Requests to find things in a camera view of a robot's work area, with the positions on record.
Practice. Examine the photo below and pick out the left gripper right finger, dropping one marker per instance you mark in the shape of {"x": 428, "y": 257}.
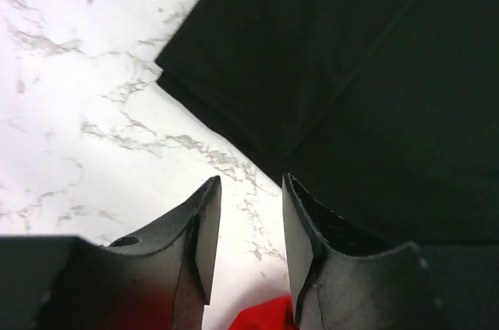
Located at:
{"x": 343, "y": 278}

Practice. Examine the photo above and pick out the black t shirt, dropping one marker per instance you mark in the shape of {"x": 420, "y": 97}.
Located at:
{"x": 385, "y": 110}

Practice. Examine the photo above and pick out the folded red t shirt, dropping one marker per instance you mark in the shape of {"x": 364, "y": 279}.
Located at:
{"x": 275, "y": 314}

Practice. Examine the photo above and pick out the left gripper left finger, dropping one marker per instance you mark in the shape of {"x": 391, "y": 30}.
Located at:
{"x": 158, "y": 277}

